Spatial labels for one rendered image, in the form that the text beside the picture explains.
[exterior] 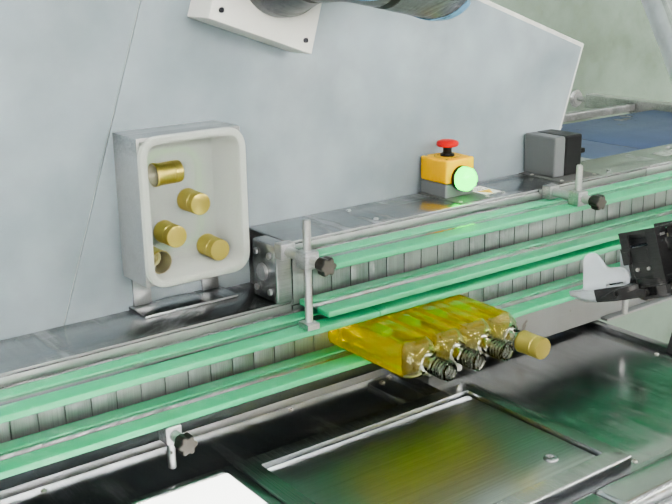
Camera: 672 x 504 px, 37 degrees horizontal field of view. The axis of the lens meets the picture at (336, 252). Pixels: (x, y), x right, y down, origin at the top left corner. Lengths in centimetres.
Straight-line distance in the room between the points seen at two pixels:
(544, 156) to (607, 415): 55
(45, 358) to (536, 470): 70
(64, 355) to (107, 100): 37
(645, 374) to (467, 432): 46
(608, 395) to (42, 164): 102
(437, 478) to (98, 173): 66
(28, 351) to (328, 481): 45
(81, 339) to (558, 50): 112
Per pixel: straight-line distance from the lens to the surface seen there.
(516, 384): 182
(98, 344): 143
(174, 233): 150
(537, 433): 157
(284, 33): 156
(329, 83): 169
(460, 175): 178
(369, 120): 175
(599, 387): 183
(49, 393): 134
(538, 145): 200
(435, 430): 156
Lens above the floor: 210
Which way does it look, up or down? 51 degrees down
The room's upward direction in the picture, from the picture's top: 110 degrees clockwise
